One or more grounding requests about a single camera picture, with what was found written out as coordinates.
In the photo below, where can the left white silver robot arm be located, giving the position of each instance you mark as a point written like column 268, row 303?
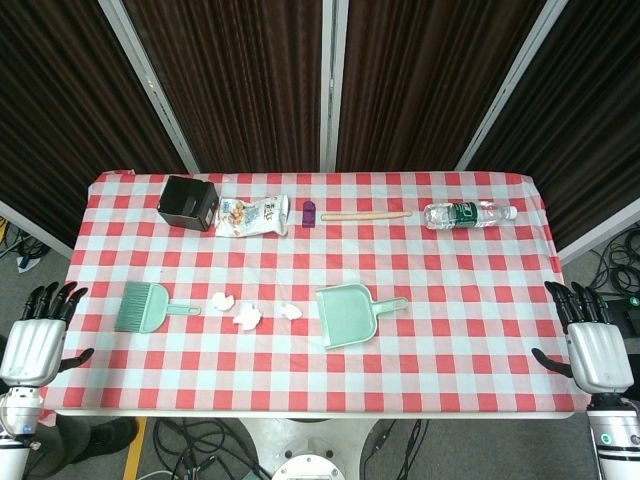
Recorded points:
column 17, row 415

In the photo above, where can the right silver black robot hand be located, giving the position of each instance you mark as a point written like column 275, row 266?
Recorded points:
column 600, row 355

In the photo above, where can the black box with green light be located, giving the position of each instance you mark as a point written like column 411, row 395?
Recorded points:
column 625, row 312

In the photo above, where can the white snack bag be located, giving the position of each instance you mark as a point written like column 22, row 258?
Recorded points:
column 250, row 217

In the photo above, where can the clear bottle with green label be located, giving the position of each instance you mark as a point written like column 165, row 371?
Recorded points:
column 467, row 214

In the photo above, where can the black shoe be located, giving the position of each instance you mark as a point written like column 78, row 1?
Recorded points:
column 107, row 435

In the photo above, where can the white partition frame post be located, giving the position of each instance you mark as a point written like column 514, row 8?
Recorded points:
column 332, row 85
column 150, row 85
column 515, row 85

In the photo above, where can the purple toy block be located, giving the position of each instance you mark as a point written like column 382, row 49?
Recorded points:
column 309, row 215

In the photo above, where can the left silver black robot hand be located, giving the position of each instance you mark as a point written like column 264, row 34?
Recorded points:
column 32, row 350

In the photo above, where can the brown corrugated partition panel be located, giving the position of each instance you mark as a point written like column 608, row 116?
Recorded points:
column 430, row 80
column 235, row 80
column 60, row 110
column 585, row 125

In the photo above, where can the mint green dustpan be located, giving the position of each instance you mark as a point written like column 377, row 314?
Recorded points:
column 347, row 317

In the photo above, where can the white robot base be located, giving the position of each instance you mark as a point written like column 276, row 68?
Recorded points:
column 310, row 435

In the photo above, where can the black cardboard box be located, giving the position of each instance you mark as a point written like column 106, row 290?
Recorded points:
column 192, row 212

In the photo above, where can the mint green hand brush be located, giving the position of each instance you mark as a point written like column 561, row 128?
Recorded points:
column 142, row 310

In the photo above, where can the wooden stick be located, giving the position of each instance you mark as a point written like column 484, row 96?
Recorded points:
column 365, row 215

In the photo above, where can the red white checkered tablecloth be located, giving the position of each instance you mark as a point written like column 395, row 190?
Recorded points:
column 350, row 380

